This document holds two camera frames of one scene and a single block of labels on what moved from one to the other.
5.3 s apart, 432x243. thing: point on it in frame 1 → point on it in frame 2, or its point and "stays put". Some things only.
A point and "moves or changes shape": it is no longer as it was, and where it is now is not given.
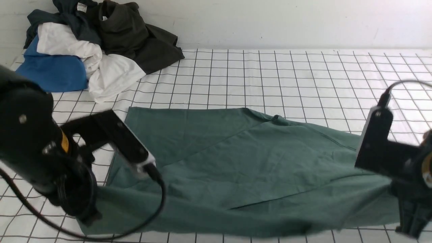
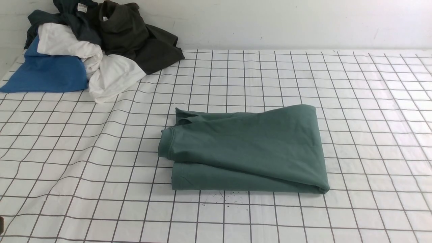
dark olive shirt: [124, 32] stays put
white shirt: [106, 74] stays put
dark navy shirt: [82, 17] stays put
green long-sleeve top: [237, 171] moves or changes shape
